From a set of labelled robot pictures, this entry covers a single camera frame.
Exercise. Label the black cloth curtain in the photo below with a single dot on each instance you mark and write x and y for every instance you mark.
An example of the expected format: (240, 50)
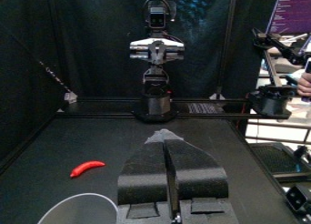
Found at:
(92, 42)

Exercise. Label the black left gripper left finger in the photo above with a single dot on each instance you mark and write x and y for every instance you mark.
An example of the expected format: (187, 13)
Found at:
(141, 176)

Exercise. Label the black horizontal frame rail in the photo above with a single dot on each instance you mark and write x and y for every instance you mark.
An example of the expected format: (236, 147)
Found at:
(96, 115)

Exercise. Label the black flat perforated panel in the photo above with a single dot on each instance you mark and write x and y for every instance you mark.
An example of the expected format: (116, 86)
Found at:
(275, 159)

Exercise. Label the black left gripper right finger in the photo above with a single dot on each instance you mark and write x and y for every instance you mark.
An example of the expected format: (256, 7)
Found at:
(200, 176)

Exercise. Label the white corner bracket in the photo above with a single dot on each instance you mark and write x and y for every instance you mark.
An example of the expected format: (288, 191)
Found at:
(216, 96)
(71, 97)

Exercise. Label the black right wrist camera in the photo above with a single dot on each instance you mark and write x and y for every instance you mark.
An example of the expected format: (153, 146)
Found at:
(157, 17)

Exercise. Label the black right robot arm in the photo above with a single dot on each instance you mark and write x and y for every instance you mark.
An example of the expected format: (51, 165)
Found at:
(156, 104)

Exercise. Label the black vertical frame post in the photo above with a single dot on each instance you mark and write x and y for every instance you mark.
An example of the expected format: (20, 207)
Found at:
(227, 42)

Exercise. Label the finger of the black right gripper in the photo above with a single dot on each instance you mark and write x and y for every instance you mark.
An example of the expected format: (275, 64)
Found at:
(161, 53)
(152, 53)

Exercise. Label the person's hand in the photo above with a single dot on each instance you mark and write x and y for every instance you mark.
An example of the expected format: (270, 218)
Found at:
(304, 83)

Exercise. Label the purple poster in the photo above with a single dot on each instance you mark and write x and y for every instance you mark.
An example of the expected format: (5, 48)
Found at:
(292, 10)

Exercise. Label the red toy chili pepper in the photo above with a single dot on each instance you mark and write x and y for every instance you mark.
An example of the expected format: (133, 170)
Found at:
(85, 168)

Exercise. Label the black box with sockets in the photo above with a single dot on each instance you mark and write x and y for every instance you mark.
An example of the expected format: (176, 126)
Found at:
(299, 198)

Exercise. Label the grey bowl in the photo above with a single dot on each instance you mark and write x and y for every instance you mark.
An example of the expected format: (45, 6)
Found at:
(80, 211)

